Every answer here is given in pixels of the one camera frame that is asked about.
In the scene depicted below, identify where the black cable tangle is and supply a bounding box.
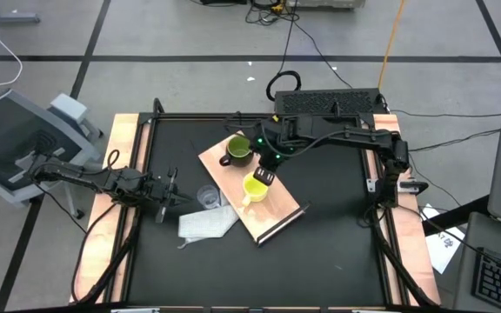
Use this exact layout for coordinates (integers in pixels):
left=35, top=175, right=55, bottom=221
left=244, top=0, right=302, bottom=28

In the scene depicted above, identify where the black desk leg bar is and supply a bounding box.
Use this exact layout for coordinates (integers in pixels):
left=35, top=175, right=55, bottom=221
left=421, top=194, right=491, bottom=236

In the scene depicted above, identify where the black mug with green inside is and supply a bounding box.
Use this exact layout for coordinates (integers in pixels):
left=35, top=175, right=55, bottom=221
left=218, top=134, right=255, bottom=169

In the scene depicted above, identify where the black coiled cable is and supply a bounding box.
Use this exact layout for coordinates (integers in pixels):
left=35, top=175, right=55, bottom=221
left=265, top=10, right=303, bottom=103

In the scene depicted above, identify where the wooden table side plank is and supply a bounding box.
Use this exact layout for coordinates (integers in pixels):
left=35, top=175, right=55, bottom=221
left=70, top=113, right=152, bottom=304
left=360, top=113, right=442, bottom=305

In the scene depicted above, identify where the white waffle cloth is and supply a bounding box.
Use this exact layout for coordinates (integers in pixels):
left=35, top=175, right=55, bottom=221
left=177, top=190, right=239, bottom=250

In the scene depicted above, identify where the yellow mug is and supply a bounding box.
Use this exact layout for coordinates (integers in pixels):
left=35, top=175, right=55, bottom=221
left=240, top=172, right=271, bottom=208

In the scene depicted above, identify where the thin black floor cable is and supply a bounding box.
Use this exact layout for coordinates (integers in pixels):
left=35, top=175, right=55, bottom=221
left=293, top=21, right=355, bottom=90
left=405, top=128, right=501, bottom=153
left=388, top=108, right=501, bottom=119

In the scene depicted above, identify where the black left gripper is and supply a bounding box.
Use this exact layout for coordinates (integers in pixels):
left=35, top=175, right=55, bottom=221
left=145, top=168, right=192, bottom=223

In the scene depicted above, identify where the grey desk foot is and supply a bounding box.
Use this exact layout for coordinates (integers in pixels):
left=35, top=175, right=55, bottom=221
left=0, top=0, right=42, bottom=26

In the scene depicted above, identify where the clear plastic cup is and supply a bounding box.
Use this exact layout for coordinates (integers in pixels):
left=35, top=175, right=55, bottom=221
left=197, top=184, right=221, bottom=210

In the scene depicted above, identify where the yellow cable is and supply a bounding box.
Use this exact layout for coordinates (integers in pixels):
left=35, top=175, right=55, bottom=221
left=377, top=0, right=407, bottom=90

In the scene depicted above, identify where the black table frame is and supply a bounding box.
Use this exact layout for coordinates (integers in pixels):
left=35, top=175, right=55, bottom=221
left=102, top=97, right=443, bottom=313

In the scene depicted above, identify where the grey equipment box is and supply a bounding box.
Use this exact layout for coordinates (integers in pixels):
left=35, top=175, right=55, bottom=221
left=287, top=0, right=367, bottom=10

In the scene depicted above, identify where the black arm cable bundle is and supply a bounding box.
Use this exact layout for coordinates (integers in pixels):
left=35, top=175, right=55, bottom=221
left=358, top=208, right=438, bottom=308
left=70, top=202, right=141, bottom=304

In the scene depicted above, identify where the black perforated computer case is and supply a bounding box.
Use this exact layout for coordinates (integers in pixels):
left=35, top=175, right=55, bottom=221
left=273, top=88, right=389, bottom=117

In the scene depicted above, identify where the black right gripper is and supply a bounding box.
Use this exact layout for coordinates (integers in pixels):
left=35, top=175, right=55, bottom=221
left=253, top=121, right=293, bottom=186

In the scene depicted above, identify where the white paper sheet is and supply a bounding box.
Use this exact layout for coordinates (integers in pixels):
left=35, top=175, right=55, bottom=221
left=419, top=203, right=467, bottom=275

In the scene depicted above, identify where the black keyboard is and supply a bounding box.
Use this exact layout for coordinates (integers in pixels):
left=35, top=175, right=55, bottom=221
left=471, top=246, right=501, bottom=313

